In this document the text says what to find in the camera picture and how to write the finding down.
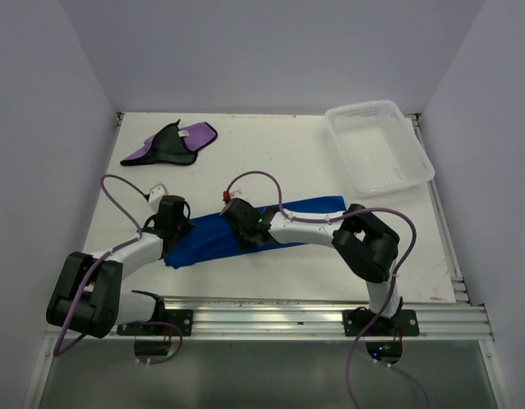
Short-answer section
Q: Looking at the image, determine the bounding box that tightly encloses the blue towel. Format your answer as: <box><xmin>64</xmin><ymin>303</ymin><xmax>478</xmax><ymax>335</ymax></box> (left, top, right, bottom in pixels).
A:
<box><xmin>164</xmin><ymin>195</ymin><xmax>346</xmax><ymax>269</ymax></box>

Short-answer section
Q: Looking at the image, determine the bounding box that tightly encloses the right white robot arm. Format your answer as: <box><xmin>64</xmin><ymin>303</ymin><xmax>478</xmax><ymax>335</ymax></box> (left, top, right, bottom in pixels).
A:
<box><xmin>221</xmin><ymin>198</ymin><xmax>401</xmax><ymax>335</ymax></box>

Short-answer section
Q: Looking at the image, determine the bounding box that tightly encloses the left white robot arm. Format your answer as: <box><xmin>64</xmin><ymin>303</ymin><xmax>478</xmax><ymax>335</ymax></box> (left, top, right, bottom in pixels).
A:
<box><xmin>46</xmin><ymin>195</ymin><xmax>193</xmax><ymax>338</ymax></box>

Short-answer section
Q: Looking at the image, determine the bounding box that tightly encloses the purple and grey towel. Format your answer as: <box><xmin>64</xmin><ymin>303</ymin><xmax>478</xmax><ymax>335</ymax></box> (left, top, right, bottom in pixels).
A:
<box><xmin>120</xmin><ymin>120</ymin><xmax>218</xmax><ymax>167</ymax></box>

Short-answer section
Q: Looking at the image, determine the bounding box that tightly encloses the white plastic basket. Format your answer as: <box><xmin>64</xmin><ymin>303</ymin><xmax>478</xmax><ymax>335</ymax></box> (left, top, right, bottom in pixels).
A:
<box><xmin>324</xmin><ymin>100</ymin><xmax>436</xmax><ymax>197</ymax></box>

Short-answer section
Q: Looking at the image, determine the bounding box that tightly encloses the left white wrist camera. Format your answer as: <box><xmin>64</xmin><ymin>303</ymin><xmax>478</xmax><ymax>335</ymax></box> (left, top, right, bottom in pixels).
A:
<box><xmin>146</xmin><ymin>183</ymin><xmax>168</xmax><ymax>213</ymax></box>

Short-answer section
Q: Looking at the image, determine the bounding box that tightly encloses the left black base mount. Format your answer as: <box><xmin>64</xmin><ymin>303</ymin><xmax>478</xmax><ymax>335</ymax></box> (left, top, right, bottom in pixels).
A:
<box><xmin>161</xmin><ymin>309</ymin><xmax>193</xmax><ymax>337</ymax></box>

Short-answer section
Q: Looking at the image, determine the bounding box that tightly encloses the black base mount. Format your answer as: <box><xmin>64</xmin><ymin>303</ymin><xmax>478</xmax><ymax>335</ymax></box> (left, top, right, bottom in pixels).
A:
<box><xmin>161</xmin><ymin>309</ymin><xmax>193</xmax><ymax>337</ymax></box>
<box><xmin>342</xmin><ymin>304</ymin><xmax>418</xmax><ymax>338</ymax></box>

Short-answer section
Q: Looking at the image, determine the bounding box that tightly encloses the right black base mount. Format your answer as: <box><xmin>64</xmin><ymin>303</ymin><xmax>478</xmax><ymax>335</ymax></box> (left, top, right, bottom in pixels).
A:
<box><xmin>342</xmin><ymin>304</ymin><xmax>418</xmax><ymax>338</ymax></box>

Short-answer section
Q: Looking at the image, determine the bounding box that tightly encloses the aluminium frame rail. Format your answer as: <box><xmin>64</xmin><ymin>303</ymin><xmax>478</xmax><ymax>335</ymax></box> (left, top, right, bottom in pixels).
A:
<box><xmin>40</xmin><ymin>297</ymin><xmax>493</xmax><ymax>346</ymax></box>

